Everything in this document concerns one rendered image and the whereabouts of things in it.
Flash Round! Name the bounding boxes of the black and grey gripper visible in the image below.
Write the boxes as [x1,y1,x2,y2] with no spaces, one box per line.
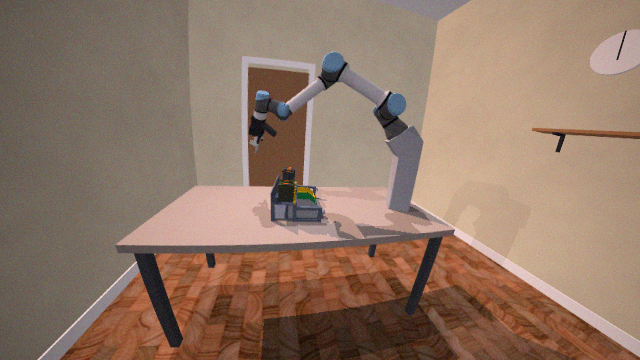
[249,115,266,152]

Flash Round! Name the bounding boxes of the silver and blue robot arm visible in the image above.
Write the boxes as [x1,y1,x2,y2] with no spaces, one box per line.
[254,52,408,140]

